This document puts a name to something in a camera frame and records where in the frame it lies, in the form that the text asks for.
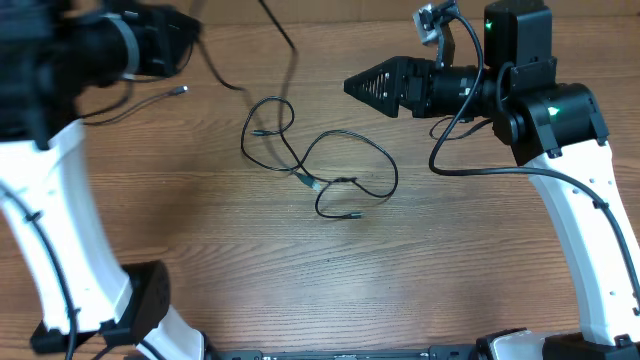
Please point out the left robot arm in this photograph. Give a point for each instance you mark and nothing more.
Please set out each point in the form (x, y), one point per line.
(48, 58)

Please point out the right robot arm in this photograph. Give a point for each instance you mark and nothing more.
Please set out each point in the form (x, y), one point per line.
(559, 140)

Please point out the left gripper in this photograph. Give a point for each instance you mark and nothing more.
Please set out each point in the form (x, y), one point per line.
(154, 27)

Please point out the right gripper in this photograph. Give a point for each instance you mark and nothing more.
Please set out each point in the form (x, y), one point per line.
(391, 90)

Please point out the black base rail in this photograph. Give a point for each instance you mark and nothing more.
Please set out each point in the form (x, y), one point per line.
(345, 354)

